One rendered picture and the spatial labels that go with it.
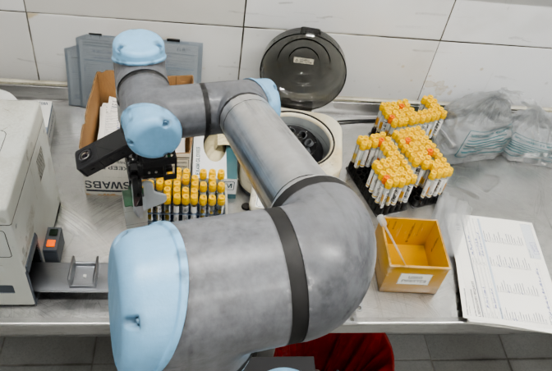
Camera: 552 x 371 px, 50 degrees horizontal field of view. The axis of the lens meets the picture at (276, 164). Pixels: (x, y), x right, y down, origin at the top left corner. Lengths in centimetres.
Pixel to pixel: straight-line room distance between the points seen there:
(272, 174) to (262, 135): 8
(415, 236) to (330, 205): 91
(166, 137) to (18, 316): 60
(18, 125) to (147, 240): 75
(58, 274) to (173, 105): 56
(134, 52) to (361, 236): 48
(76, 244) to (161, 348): 92
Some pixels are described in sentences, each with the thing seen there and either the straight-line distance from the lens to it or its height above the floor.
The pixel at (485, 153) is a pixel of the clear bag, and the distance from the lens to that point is 172.
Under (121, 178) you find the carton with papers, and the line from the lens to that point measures 139.
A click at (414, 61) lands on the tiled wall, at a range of 166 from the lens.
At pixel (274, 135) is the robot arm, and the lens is 67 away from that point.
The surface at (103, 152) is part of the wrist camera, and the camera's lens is 100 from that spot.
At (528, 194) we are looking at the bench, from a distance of 170.
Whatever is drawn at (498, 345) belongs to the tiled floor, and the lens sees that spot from 248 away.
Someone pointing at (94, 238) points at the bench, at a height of 87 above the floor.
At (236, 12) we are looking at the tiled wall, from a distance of 150.
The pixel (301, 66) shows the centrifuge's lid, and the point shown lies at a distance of 155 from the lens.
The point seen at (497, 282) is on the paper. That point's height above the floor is 89.
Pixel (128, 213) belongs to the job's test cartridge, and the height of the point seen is 110.
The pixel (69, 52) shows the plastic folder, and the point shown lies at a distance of 161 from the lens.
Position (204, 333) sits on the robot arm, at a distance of 45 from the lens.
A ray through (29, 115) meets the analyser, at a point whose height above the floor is 117.
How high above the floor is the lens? 195
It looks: 45 degrees down
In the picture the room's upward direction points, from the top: 10 degrees clockwise
